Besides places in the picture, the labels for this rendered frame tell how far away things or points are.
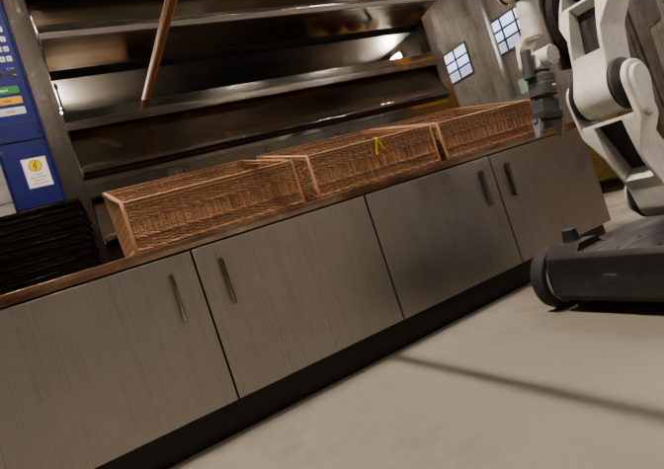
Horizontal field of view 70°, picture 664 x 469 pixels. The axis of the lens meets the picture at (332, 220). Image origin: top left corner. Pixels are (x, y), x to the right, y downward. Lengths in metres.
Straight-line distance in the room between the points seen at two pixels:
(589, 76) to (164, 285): 1.31
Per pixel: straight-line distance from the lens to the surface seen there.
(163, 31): 1.57
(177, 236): 1.46
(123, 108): 2.06
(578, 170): 2.39
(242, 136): 2.05
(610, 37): 1.59
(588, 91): 1.54
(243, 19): 2.14
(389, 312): 1.65
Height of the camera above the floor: 0.51
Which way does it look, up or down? 1 degrees down
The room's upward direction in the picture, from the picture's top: 18 degrees counter-clockwise
